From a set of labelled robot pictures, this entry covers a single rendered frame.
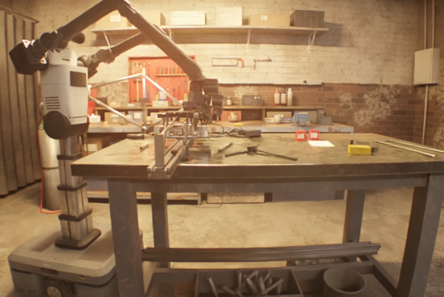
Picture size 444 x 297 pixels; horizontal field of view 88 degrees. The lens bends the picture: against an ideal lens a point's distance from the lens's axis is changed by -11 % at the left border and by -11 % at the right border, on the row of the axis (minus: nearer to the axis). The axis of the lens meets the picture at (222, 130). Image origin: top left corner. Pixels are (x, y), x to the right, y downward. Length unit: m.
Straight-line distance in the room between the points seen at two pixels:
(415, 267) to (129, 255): 1.17
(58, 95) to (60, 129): 0.18
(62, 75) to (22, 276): 1.11
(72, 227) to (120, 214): 0.71
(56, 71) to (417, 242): 1.84
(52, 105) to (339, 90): 3.21
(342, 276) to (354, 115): 2.59
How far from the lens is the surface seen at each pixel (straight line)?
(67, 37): 1.33
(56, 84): 1.51
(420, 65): 4.13
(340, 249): 1.71
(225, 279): 1.46
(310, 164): 0.89
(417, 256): 1.35
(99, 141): 2.88
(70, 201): 1.65
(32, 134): 3.98
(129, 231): 1.05
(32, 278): 1.80
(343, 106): 3.72
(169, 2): 3.61
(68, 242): 1.73
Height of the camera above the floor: 1.09
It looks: 7 degrees down
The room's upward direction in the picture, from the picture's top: straight up
